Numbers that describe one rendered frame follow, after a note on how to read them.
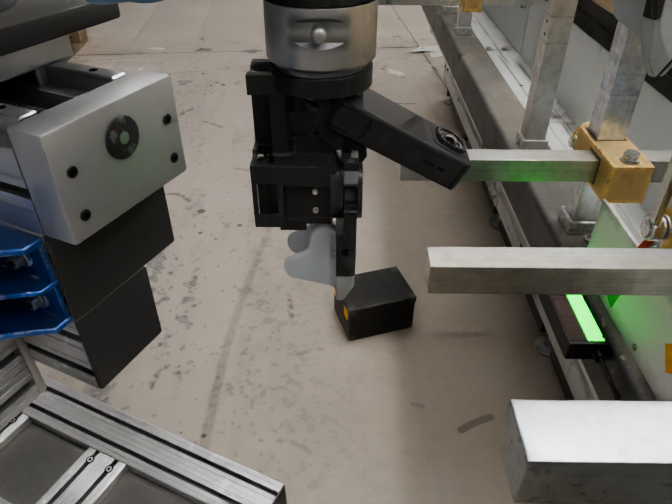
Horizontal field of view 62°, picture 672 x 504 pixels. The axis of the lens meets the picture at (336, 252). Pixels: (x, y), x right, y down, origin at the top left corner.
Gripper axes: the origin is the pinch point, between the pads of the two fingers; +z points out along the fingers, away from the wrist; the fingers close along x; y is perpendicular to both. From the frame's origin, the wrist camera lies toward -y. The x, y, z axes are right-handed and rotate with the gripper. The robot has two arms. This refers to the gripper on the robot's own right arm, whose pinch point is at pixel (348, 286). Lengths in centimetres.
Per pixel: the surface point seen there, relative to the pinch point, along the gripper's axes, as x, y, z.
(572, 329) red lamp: -7.7, -25.6, 12.4
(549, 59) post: -53, -33, -4
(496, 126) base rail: -65, -29, 13
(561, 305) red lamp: -11.8, -25.6, 12.4
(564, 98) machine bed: -95, -53, 19
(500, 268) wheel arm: 1.5, -12.8, -3.3
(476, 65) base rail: -101, -32, 12
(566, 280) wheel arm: 1.5, -18.6, -2.1
